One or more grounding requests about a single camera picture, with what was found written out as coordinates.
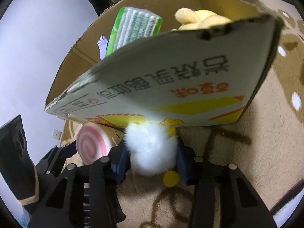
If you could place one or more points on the white fluffy pompom keychain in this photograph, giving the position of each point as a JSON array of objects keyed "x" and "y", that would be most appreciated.
[{"x": 153, "y": 150}]

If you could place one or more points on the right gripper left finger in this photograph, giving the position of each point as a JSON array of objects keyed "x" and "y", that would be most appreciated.
[{"x": 85, "y": 196}]

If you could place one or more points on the open cardboard box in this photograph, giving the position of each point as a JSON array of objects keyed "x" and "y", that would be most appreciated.
[{"x": 189, "y": 73}]

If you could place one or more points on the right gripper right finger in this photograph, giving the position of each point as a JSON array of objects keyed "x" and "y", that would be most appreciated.
[{"x": 240, "y": 204}]

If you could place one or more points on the green tissue pack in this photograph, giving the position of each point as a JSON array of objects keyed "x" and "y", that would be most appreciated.
[{"x": 131, "y": 24}]

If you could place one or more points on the yellow dog plush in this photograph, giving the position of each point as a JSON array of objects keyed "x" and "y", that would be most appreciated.
[{"x": 200, "y": 19}]

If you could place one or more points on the beige patterned carpet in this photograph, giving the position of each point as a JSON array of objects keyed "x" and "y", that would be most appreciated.
[{"x": 266, "y": 142}]

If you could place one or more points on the lower wall socket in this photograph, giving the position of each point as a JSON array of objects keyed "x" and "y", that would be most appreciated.
[{"x": 56, "y": 134}]

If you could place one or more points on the pink swirl roll plush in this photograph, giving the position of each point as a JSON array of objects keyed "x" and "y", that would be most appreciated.
[{"x": 94, "y": 141}]

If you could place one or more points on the purple doll plush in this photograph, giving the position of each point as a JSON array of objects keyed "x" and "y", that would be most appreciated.
[{"x": 102, "y": 45}]

